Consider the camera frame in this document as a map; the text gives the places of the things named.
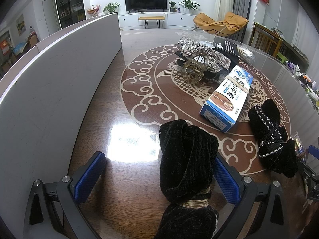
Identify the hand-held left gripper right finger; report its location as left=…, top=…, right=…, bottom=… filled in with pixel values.
left=213, top=153, right=292, bottom=239

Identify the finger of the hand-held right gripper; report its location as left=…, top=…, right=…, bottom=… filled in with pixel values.
left=300, top=160, right=319, bottom=188
left=308, top=144, right=319, bottom=160

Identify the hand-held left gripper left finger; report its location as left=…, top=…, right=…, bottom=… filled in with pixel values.
left=24, top=151, right=107, bottom=239

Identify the small clear gold-capped bottle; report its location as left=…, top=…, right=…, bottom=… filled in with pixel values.
left=289, top=131, right=306, bottom=160

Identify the plain black velvet pouch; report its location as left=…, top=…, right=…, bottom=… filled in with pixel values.
left=154, top=119, right=220, bottom=239

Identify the black velvet pouch zigzag trim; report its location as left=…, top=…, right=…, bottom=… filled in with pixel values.
left=247, top=99, right=299, bottom=179

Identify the blue and white carton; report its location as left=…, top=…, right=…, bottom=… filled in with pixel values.
left=199, top=64, right=255, bottom=133

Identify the rhinestone bow hair clip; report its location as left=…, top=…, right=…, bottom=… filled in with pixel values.
left=177, top=36, right=230, bottom=85

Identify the pile of small cluttered items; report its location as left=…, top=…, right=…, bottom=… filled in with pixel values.
left=284, top=59, right=319, bottom=110

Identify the dark wooden sideboard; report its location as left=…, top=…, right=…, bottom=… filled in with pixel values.
left=280, top=38, right=310, bottom=68

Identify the grey partition panel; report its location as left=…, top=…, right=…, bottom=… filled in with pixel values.
left=0, top=11, right=122, bottom=212

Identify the clear plastic wrapped bundle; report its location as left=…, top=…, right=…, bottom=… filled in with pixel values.
left=235, top=45, right=256, bottom=64

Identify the wooden chair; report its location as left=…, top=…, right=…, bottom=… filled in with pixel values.
left=250, top=22, right=284, bottom=57

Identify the black box with white print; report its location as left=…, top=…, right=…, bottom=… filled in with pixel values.
left=174, top=35, right=241, bottom=80

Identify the blue cloth covered table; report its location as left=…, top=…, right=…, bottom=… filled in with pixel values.
left=11, top=41, right=32, bottom=55

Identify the yellow lounge chair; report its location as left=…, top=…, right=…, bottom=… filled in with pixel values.
left=193, top=12, right=249, bottom=37

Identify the framed landscape painting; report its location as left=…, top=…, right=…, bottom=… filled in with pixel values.
left=15, top=13, right=26, bottom=37

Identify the red flower bouquet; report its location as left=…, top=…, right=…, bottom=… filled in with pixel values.
left=87, top=4, right=101, bottom=18

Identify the white television cabinet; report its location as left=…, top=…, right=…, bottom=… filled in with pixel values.
left=117, top=12, right=197, bottom=30

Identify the wooden bench with metal legs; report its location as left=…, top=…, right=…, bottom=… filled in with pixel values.
left=138, top=16, right=165, bottom=30

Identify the bushy green potted plant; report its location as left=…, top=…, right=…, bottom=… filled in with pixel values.
left=102, top=2, right=121, bottom=14

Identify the dark glass display cabinet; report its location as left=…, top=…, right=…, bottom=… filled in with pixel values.
left=53, top=0, right=87, bottom=30

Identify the white curtain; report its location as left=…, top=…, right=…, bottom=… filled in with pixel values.
left=215, top=0, right=236, bottom=23

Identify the large leafy potted plant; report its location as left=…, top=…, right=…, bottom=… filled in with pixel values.
left=178, top=0, right=200, bottom=15

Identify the black flat television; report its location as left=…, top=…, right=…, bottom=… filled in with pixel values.
left=124, top=0, right=168, bottom=13

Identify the red wall calendar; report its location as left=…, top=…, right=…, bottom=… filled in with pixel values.
left=0, top=39, right=10, bottom=55

